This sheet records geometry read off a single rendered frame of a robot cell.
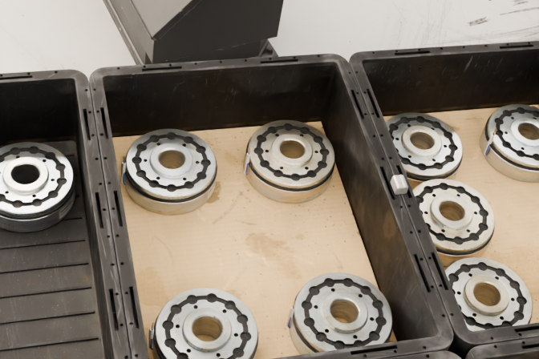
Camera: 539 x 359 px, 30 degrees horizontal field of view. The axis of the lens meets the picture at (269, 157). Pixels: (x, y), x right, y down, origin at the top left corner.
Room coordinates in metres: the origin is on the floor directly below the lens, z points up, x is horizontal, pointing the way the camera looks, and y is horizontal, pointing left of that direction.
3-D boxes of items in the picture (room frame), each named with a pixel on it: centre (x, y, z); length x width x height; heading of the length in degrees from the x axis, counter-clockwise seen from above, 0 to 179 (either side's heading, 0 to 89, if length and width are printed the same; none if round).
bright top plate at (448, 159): (0.84, -0.17, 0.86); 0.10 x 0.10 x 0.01
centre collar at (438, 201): (0.74, -0.21, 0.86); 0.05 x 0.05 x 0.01
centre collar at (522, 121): (0.89, -0.31, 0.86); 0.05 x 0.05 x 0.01
